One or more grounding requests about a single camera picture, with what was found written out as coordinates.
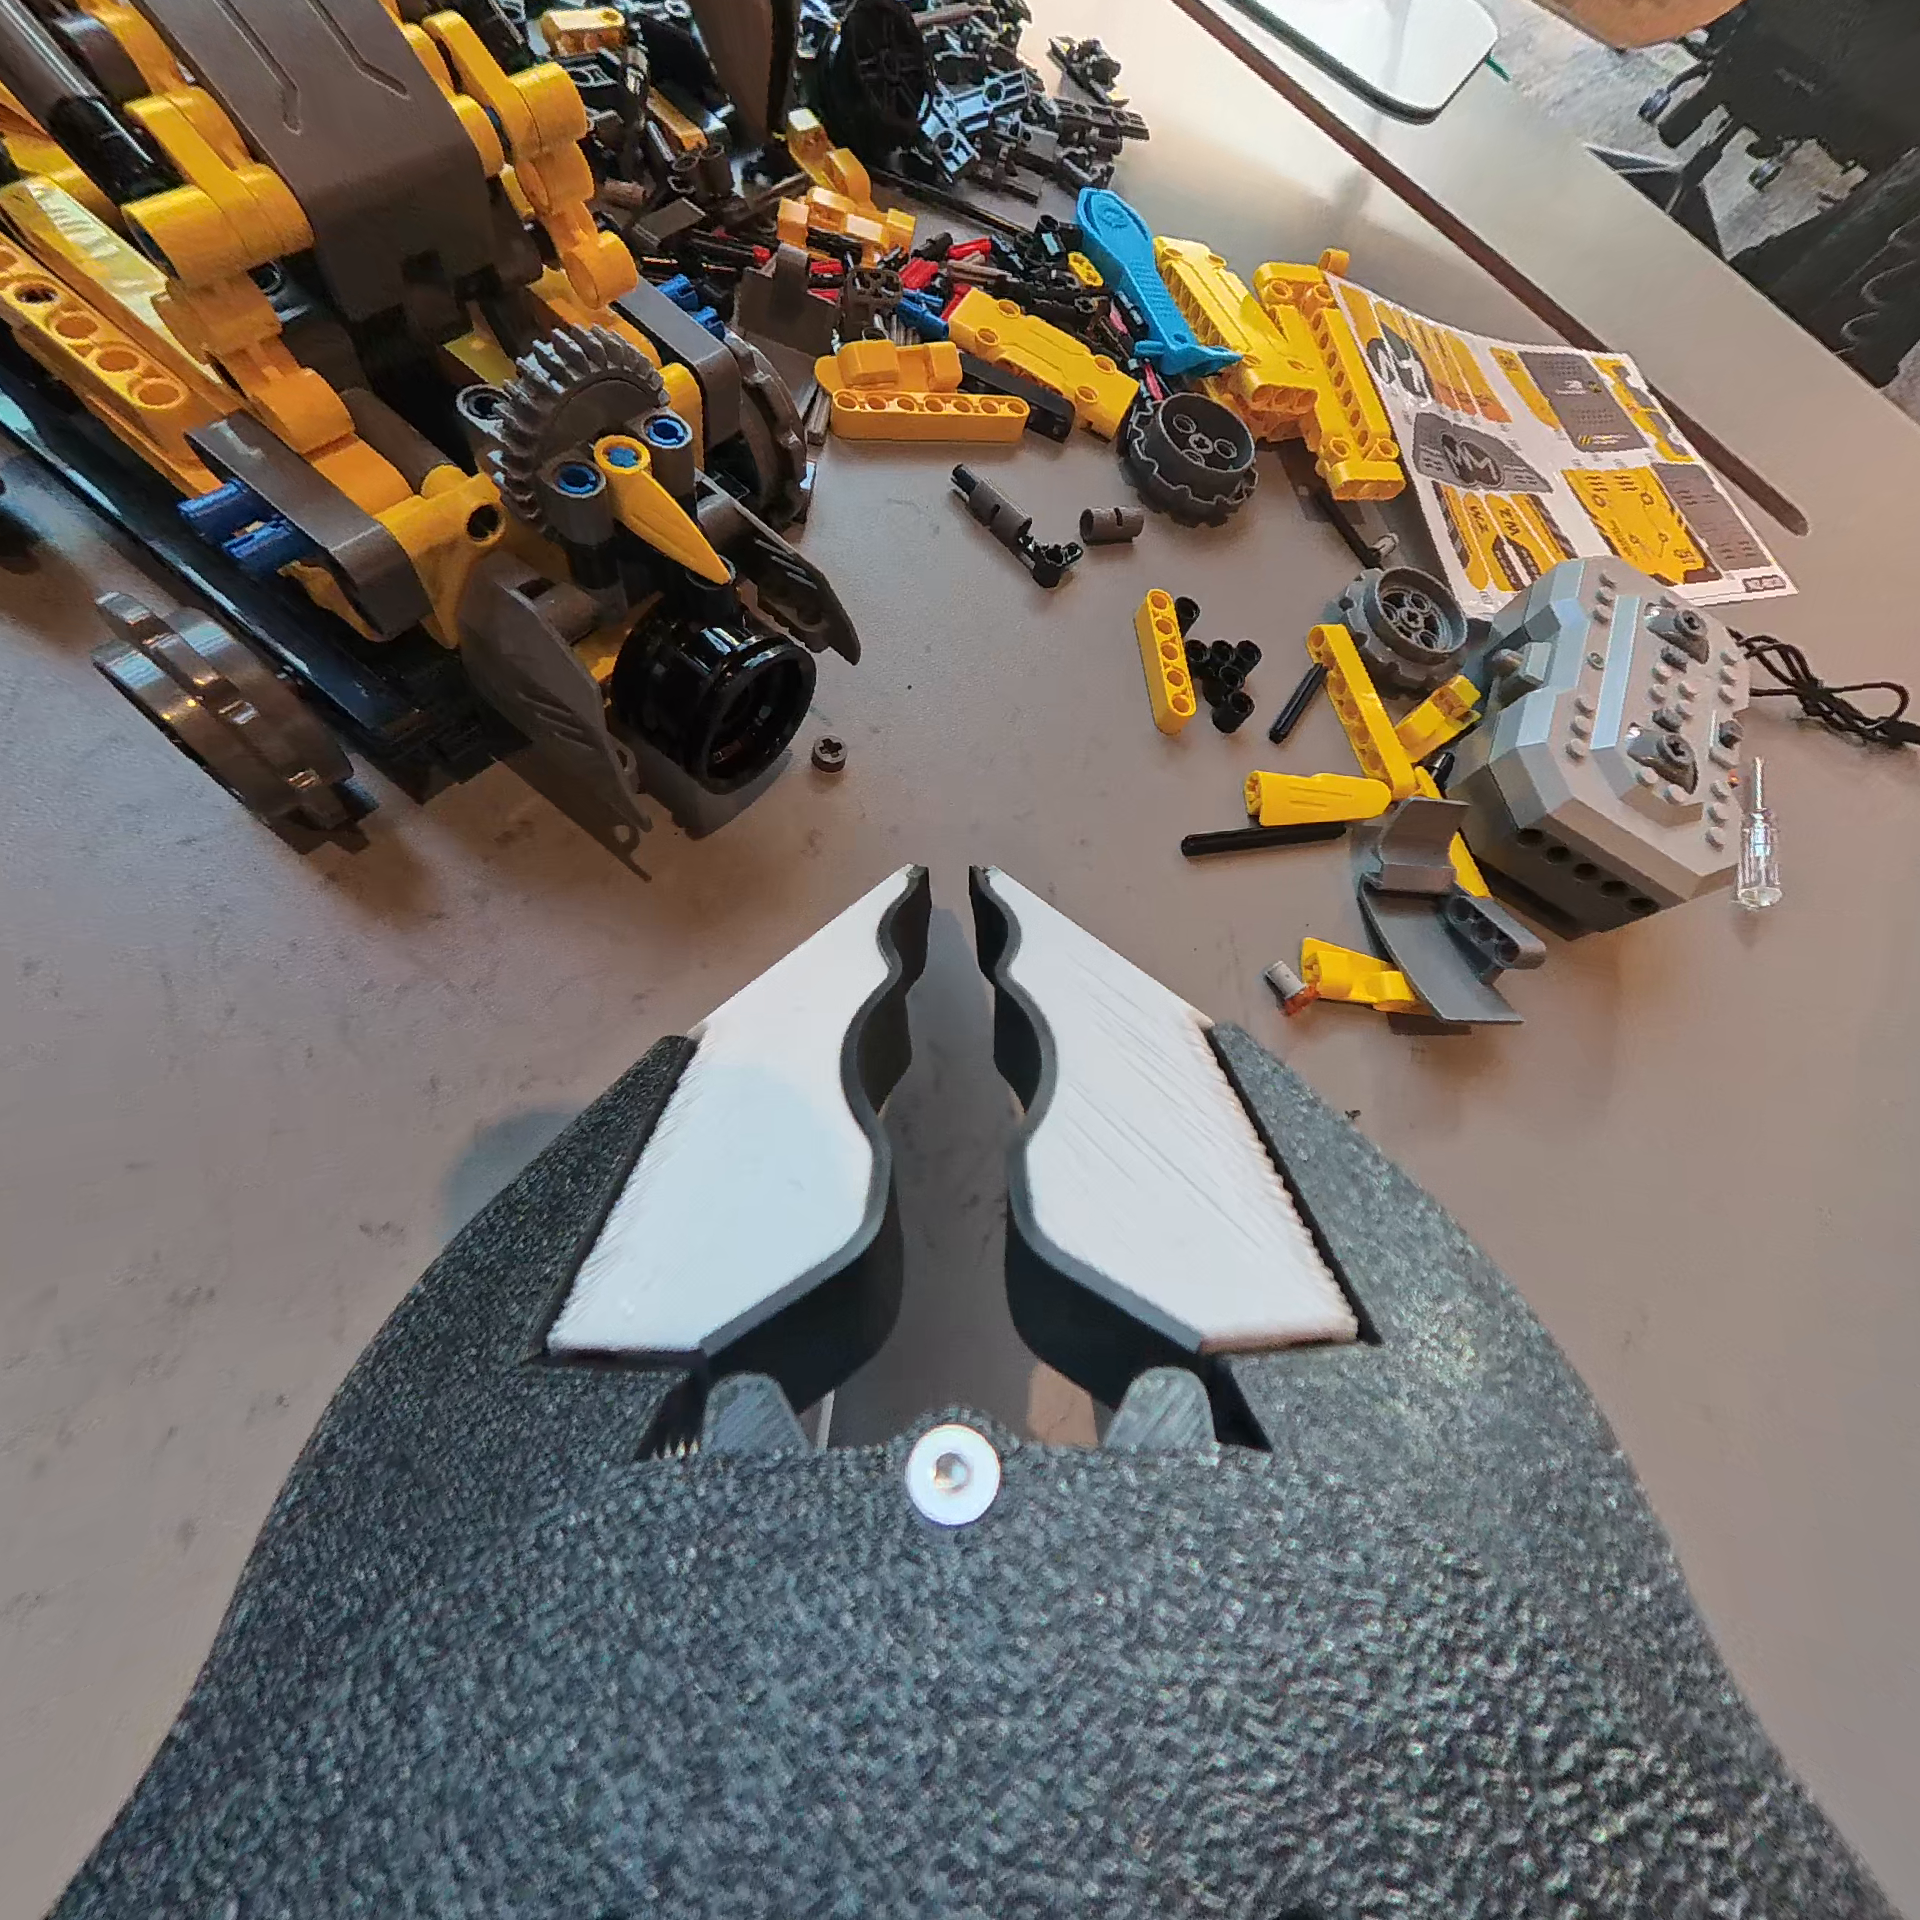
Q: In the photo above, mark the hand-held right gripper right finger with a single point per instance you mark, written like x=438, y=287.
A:
x=1184, y=1183

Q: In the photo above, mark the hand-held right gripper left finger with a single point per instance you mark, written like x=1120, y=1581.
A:
x=719, y=1183

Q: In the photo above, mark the grey desk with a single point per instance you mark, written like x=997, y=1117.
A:
x=302, y=1124

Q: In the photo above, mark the yellow piece with orange tip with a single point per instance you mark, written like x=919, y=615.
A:
x=1358, y=977

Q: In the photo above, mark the grey curved panel piece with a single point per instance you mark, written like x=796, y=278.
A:
x=1440, y=943

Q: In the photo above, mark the long black axle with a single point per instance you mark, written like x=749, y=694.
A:
x=1262, y=837

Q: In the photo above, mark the yellow wedge panel piece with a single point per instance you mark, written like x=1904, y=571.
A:
x=1313, y=793

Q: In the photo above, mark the short black axle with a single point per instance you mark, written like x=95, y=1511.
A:
x=1300, y=706

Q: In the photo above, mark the long yellow holed beam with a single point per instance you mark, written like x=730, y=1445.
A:
x=1358, y=706

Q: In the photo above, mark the cluster of black connectors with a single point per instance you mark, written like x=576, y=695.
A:
x=1222, y=668

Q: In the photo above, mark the short yellow holed beam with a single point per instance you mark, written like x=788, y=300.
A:
x=1168, y=661

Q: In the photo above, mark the yellow angled brick piece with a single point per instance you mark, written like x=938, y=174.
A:
x=1440, y=715

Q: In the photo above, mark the grey toy control hub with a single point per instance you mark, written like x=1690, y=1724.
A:
x=1591, y=751

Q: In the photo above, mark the grey toy wheel hub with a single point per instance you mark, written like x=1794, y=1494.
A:
x=1406, y=626
x=1188, y=456

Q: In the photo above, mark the small grey connector piece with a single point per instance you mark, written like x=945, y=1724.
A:
x=1114, y=524

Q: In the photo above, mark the black clip connector piece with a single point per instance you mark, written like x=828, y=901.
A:
x=998, y=519

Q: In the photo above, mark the yellow grey sticker sheet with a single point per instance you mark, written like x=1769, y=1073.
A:
x=1562, y=450

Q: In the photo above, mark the blue brick separator tool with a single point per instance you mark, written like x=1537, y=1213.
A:
x=1147, y=284

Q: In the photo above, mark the pile of loose brick parts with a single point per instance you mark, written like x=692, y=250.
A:
x=934, y=242

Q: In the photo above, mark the yellow toy brick vehicle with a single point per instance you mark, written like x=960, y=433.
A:
x=302, y=300

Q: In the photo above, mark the grey table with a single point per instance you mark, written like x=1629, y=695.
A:
x=1576, y=193

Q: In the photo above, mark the white stand base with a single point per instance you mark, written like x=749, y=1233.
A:
x=1381, y=43

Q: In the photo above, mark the black office chair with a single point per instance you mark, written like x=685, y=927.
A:
x=1800, y=149

